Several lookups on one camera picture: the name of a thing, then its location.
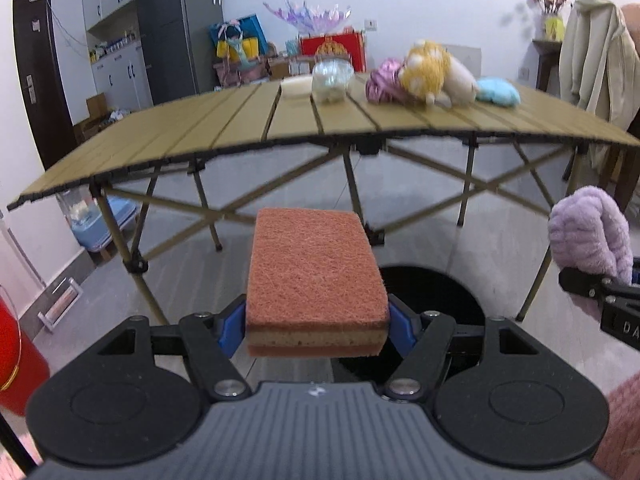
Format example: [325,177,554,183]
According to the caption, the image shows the purple fluffy plush ring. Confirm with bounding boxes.
[547,186,635,321]

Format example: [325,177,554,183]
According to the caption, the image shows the blue pet feeder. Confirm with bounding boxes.
[57,192,140,252]

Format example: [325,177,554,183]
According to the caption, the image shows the yellow and cream plush toy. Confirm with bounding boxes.
[397,39,478,109]

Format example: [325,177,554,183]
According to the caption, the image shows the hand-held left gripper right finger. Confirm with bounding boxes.
[384,295,581,402]

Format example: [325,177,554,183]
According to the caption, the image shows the open cardboard boxes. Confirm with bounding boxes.
[75,92,132,143]

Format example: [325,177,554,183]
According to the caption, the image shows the black round trash bin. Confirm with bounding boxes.
[332,265,487,401]

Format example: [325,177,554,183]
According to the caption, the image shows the dark wooden side table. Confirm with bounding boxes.
[531,39,563,92]

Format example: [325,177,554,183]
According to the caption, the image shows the white base cabinet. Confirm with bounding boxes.
[91,42,153,111]

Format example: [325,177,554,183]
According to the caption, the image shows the red plastic bucket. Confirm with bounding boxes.
[0,285,51,417]

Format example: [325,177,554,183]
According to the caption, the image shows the yellow and teal toy bag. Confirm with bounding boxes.
[216,35,261,63]

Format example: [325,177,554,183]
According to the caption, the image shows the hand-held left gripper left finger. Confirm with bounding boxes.
[60,296,252,402]

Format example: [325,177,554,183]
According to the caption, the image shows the orange layered scrub sponge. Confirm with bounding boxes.
[245,207,391,359]

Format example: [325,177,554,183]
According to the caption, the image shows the olive slatted folding table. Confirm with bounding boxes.
[6,78,640,326]

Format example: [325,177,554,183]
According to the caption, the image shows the pink purple plush toy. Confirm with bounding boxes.
[365,58,416,106]

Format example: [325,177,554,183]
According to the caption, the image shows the iridescent crown ornament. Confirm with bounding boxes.
[263,0,352,36]

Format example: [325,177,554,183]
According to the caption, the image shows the light blue plush toy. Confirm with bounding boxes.
[475,76,521,107]

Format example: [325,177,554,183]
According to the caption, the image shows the clear plastic container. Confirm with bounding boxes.
[311,57,354,104]

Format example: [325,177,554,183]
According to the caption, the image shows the red gift box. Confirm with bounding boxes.
[300,32,367,73]

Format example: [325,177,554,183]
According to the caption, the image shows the beige hoodie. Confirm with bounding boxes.
[558,0,640,171]

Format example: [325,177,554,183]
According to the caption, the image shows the blue gift bag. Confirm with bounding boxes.
[209,14,271,61]

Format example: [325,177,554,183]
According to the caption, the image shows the dark grey refrigerator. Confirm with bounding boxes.
[132,0,224,106]

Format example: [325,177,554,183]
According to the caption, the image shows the dark brown door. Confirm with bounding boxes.
[12,0,76,146]

